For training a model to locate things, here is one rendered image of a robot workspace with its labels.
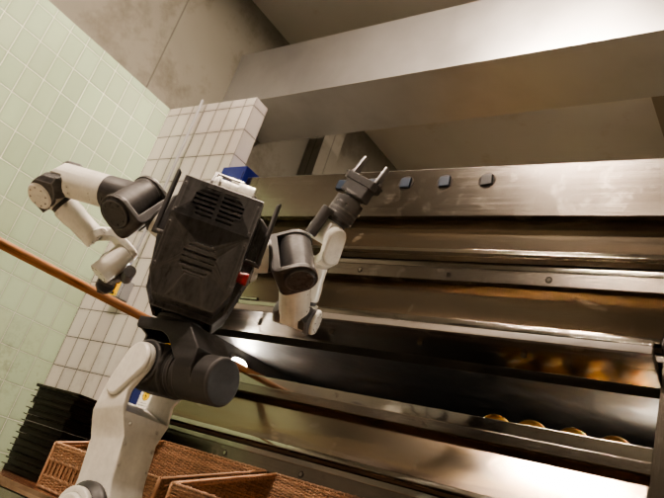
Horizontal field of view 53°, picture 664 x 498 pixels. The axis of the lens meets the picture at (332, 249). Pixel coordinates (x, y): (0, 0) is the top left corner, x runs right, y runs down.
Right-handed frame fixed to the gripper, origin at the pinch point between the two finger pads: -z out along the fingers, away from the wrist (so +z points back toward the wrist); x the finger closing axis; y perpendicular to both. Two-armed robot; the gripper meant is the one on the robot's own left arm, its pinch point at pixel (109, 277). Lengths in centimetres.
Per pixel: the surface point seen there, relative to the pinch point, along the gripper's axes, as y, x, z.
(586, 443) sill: 136, 7, 64
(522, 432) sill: 125, 7, 49
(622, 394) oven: 147, -12, 63
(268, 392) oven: 70, 10, -31
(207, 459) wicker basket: 59, 40, -41
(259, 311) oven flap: 55, -16, -26
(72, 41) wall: -66, -128, -104
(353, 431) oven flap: 94, 17, 1
